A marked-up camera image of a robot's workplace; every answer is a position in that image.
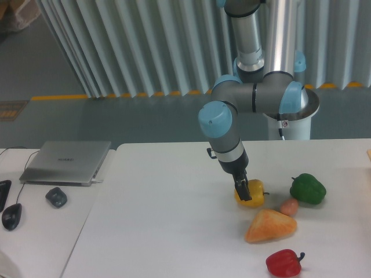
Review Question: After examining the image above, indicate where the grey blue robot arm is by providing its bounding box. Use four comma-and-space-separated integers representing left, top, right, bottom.
198, 1, 319, 201

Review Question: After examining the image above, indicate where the silver closed laptop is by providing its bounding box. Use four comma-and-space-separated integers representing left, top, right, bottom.
20, 141, 111, 186

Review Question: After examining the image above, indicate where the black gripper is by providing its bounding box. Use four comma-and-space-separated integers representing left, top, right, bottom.
219, 156, 252, 201

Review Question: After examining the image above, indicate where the dark grey small mouse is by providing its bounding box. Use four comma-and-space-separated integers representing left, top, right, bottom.
45, 187, 68, 209

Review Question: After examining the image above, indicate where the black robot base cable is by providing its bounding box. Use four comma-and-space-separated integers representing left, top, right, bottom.
277, 113, 286, 141

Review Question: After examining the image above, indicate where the black wired computer mouse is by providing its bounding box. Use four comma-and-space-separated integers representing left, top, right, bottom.
1, 203, 23, 231

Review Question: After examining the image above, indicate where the orange toy bread wedge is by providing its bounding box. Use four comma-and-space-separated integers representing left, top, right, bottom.
244, 209, 297, 243

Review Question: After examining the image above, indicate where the red toy bell pepper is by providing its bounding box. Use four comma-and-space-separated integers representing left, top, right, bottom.
265, 249, 305, 277

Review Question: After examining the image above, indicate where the white folding partition screen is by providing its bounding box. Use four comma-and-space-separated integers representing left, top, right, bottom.
38, 1, 370, 98

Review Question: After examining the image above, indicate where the wooden basket edge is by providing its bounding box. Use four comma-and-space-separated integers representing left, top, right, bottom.
366, 149, 371, 161

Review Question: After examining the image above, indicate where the white object at corner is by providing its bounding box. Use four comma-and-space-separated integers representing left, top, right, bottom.
0, 253, 22, 278

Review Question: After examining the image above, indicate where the green toy bell pepper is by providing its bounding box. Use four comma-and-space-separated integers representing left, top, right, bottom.
289, 173, 327, 205

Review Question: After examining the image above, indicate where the black keyboard edge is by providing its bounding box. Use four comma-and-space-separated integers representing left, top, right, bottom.
0, 180, 12, 212

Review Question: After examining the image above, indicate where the yellow toy bell pepper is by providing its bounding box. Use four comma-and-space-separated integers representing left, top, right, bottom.
234, 179, 268, 208

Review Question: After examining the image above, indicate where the pink toy egg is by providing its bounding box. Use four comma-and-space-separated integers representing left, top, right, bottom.
280, 198, 299, 217

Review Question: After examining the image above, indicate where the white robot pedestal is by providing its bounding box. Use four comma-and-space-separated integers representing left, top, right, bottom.
264, 113, 315, 140

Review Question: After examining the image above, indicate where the black mouse cable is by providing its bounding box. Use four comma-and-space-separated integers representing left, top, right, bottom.
0, 146, 43, 205

